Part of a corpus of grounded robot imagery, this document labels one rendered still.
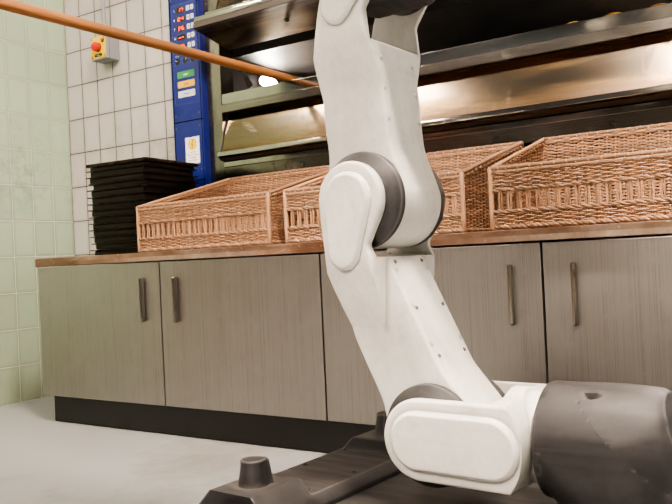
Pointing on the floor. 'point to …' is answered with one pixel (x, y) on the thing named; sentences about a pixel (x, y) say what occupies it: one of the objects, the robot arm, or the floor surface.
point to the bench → (338, 329)
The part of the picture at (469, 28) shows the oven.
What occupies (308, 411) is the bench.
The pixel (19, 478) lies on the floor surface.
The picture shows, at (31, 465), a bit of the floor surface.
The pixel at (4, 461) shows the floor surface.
